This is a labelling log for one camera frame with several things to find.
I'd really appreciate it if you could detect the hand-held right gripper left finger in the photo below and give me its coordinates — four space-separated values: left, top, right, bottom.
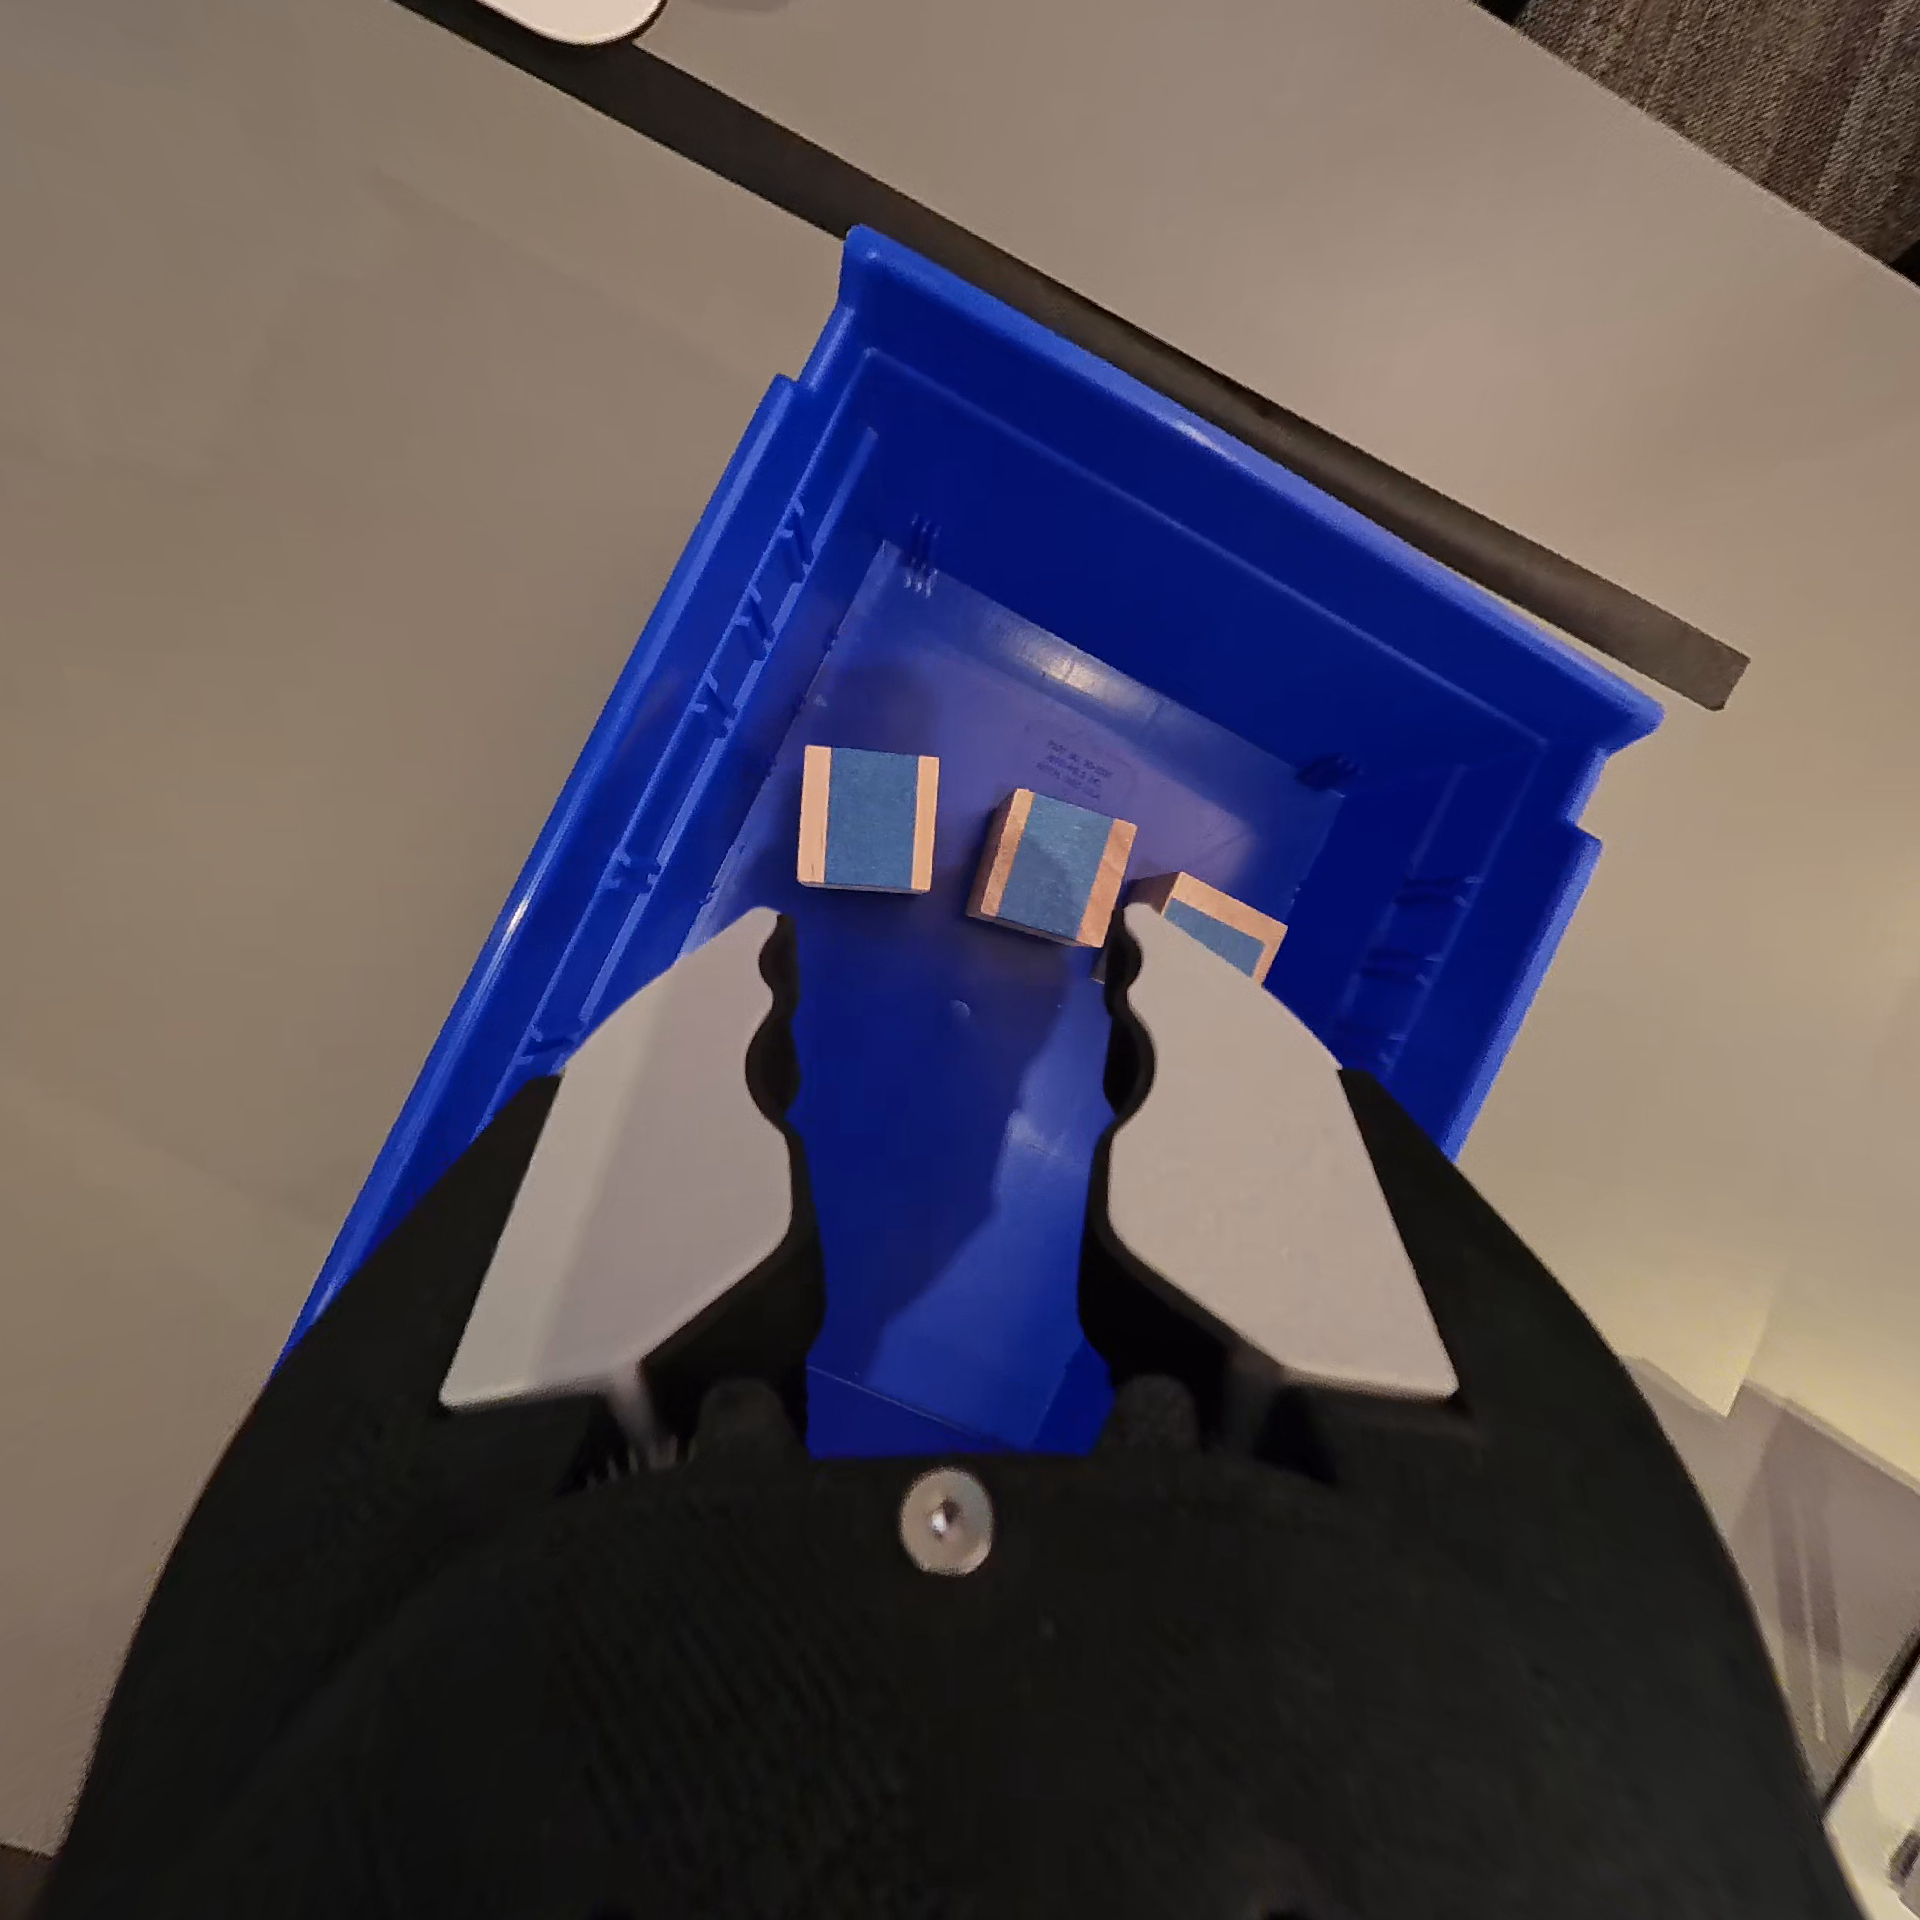
439 907 828 1450

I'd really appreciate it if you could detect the blue plastic bin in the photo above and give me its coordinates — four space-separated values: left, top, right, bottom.
269 223 1666 1466

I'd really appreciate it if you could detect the black rubber strip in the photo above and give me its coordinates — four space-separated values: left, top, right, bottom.
392 0 1750 713

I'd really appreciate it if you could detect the blue striped wooden cube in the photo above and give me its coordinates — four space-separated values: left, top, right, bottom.
790 745 941 895
966 787 1138 950
1125 874 1290 989

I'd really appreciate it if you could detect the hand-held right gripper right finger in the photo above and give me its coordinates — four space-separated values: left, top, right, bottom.
1076 902 1463 1453

